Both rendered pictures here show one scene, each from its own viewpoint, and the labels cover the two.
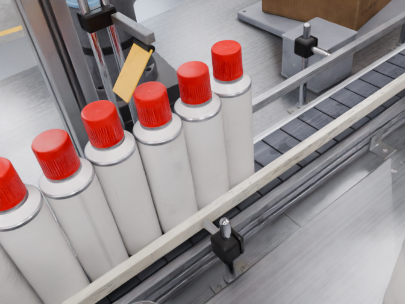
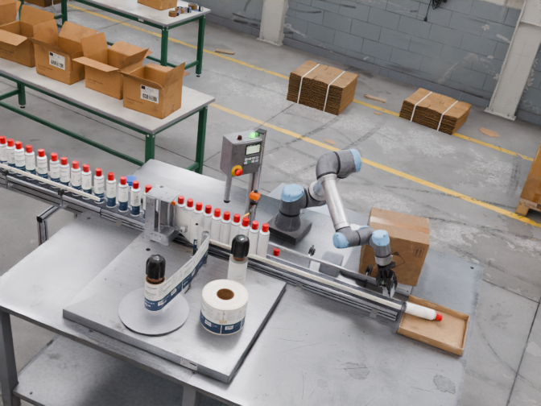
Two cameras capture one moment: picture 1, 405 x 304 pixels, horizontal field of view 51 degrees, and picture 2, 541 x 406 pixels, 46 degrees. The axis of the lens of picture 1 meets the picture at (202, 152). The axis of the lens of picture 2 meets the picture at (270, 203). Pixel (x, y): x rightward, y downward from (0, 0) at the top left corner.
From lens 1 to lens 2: 2.84 m
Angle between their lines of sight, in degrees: 40
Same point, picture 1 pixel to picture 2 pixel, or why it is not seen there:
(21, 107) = (266, 210)
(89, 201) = (225, 225)
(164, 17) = not seen: hidden behind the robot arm
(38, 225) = (216, 221)
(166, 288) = (226, 257)
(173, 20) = not seen: hidden behind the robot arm
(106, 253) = (222, 238)
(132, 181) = (233, 230)
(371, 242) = (255, 280)
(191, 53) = (322, 238)
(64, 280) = (213, 235)
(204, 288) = not seen: hidden behind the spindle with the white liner
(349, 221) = (259, 277)
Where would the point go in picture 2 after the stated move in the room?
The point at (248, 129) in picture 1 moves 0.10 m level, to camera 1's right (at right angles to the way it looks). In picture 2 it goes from (262, 244) to (274, 255)
